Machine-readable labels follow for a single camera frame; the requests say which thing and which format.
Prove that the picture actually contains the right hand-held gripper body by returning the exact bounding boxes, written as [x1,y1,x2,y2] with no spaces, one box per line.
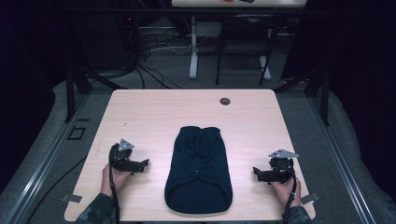
[262,148,300,185]

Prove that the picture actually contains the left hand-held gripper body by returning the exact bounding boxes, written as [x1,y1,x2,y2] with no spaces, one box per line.
[107,138,140,173]

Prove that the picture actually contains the person's right hand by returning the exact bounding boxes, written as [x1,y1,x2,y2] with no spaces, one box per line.
[270,176,303,209]

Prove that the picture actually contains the person's left hand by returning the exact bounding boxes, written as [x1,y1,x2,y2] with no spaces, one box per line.
[99,163,133,199]

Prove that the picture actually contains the grey tape strip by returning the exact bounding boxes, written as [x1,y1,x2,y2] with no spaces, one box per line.
[300,191,320,206]
[60,192,83,204]

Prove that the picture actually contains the dark navy garment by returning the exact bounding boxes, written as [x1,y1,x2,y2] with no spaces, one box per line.
[163,125,233,215]

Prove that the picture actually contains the black chair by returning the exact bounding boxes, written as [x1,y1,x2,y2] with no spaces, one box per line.
[215,13,281,87]

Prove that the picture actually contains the white desk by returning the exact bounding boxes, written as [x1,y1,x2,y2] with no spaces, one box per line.
[170,0,308,80]

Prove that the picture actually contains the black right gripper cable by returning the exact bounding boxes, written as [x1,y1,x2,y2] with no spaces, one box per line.
[270,161,298,224]

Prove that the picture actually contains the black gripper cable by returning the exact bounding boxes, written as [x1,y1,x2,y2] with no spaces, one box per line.
[107,146,121,224]
[270,161,298,224]

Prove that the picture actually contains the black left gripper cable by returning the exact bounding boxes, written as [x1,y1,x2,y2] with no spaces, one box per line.
[107,146,121,224]

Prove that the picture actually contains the aluminium floor rail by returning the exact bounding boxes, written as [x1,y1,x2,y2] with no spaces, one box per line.
[3,92,92,224]
[306,94,378,224]

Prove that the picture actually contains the black floor cable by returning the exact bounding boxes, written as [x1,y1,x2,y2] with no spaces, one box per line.
[25,155,88,224]

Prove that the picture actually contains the black metal frame stand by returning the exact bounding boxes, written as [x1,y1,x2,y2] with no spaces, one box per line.
[59,18,129,124]
[273,12,332,127]

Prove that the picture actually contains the tangle of floor cables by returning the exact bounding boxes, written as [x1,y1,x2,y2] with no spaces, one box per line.
[118,15,208,91]

